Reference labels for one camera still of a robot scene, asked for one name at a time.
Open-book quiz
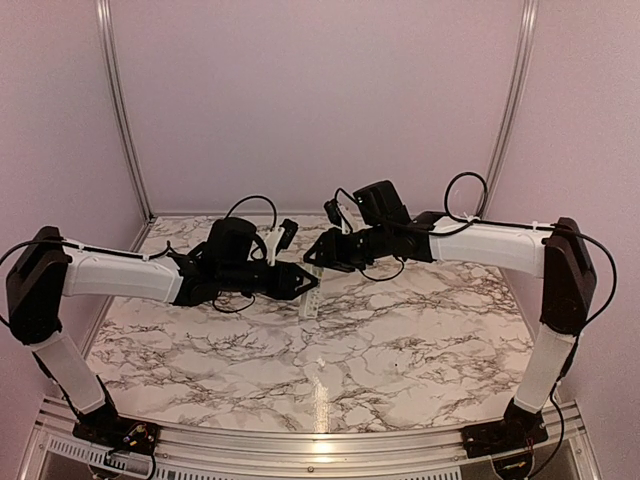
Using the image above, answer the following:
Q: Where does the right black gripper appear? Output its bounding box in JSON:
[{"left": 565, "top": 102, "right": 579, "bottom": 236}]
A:
[{"left": 303, "top": 223, "right": 391, "bottom": 272}]

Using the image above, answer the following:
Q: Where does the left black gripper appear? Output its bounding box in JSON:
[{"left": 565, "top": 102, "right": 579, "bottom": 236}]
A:
[{"left": 219, "top": 259, "right": 319, "bottom": 300}]

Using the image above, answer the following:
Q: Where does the white remote control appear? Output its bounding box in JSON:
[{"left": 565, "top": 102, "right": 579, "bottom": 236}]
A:
[{"left": 299, "top": 264, "right": 324, "bottom": 319}]

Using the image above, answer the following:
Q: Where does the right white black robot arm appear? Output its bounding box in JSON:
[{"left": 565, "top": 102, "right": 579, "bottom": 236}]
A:
[{"left": 304, "top": 180, "right": 597, "bottom": 448}]

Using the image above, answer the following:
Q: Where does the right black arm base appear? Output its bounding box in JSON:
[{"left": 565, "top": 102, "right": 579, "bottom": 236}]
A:
[{"left": 461, "top": 398, "right": 549, "bottom": 458}]

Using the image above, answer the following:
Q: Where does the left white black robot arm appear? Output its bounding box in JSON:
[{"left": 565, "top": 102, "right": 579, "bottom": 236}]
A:
[{"left": 2, "top": 217, "right": 319, "bottom": 445}]

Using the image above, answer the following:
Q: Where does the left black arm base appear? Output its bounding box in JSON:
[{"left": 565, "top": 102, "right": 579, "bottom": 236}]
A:
[{"left": 72, "top": 415, "right": 160, "bottom": 455}]

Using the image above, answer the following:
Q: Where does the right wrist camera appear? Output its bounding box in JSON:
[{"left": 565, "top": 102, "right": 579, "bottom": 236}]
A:
[{"left": 324, "top": 199, "right": 358, "bottom": 234}]

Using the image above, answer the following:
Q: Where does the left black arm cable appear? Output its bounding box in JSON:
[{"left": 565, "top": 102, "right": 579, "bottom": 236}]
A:
[{"left": 0, "top": 194, "right": 279, "bottom": 314}]

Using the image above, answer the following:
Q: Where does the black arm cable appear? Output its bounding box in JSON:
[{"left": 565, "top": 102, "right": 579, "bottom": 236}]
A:
[
  {"left": 0, "top": 194, "right": 279, "bottom": 314},
  {"left": 334, "top": 172, "right": 617, "bottom": 326}
]

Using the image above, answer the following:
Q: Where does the front aluminium rail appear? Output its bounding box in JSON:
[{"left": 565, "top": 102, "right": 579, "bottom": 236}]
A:
[{"left": 18, "top": 397, "right": 602, "bottom": 479}]

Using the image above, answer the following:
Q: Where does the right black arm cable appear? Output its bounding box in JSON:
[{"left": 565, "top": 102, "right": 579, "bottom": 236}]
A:
[{"left": 334, "top": 172, "right": 617, "bottom": 326}]

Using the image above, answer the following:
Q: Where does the right aluminium frame post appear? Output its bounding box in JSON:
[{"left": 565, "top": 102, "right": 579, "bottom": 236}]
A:
[{"left": 478, "top": 0, "right": 540, "bottom": 217}]

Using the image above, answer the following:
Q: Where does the aluminium frame post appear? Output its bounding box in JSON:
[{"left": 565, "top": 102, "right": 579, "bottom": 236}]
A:
[
  {"left": 478, "top": 0, "right": 540, "bottom": 217},
  {"left": 96, "top": 0, "right": 154, "bottom": 223}
]

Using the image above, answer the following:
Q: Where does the left aluminium frame post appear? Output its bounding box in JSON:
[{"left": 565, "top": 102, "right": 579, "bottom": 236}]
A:
[{"left": 96, "top": 0, "right": 154, "bottom": 223}]

